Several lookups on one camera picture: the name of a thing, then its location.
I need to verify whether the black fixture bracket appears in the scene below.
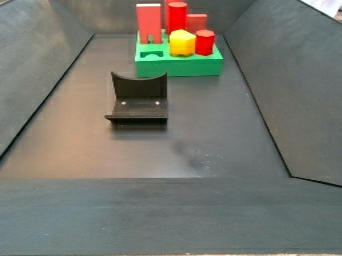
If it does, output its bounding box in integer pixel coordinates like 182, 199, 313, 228
104, 72, 168, 122

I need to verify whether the red tall cylinder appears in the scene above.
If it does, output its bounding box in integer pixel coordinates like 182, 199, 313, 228
166, 1, 186, 32

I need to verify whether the yellow rounded block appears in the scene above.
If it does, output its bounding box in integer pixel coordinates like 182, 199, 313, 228
169, 29, 196, 56

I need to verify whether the pink rounded square block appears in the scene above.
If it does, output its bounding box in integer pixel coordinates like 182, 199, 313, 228
185, 14, 206, 33

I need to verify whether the red hexagonal prism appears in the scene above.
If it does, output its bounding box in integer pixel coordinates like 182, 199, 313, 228
194, 30, 215, 56

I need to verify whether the green shape sorter base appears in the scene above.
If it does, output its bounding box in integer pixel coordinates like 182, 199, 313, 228
134, 36, 223, 78

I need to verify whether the red arch block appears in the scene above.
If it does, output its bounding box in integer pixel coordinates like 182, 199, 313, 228
136, 3, 161, 44

